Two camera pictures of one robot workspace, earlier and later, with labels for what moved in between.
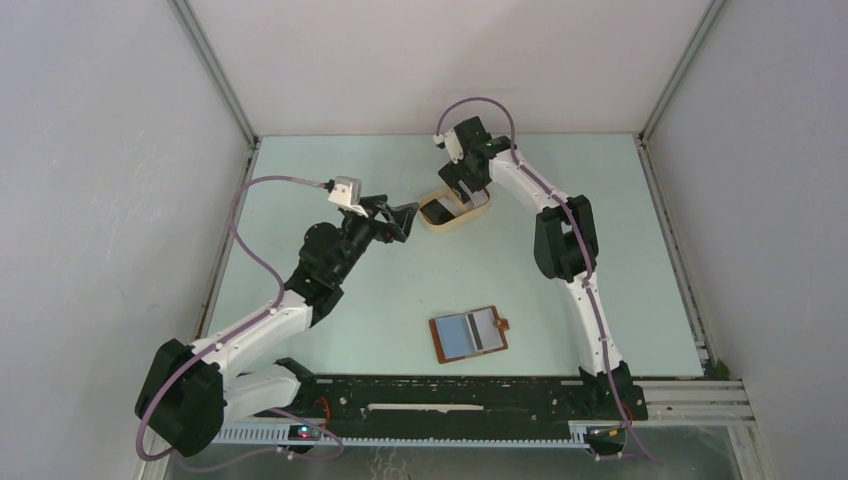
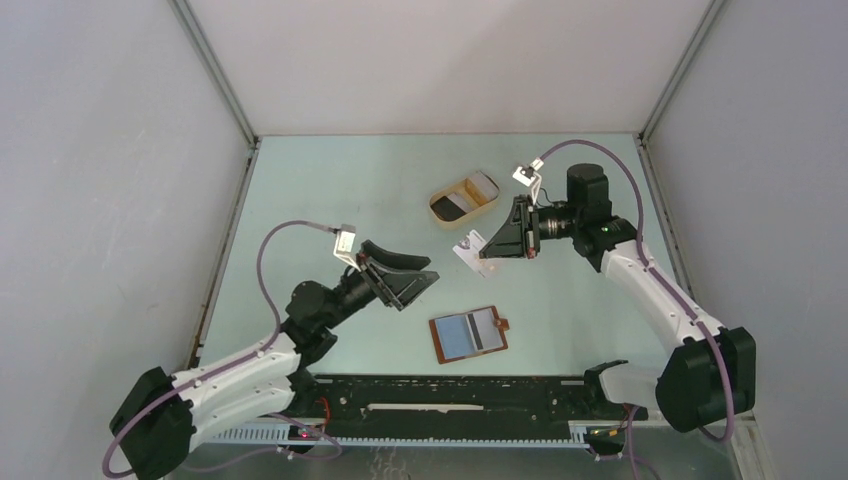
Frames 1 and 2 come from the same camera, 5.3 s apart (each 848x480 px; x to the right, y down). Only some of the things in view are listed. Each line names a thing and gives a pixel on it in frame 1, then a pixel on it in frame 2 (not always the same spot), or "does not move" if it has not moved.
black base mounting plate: [464, 405] does not move
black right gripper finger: [474, 183] → [497, 249]
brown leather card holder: [468, 334] does not move
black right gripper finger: [450, 174] → [510, 240]
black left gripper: [398, 218] → [396, 288]
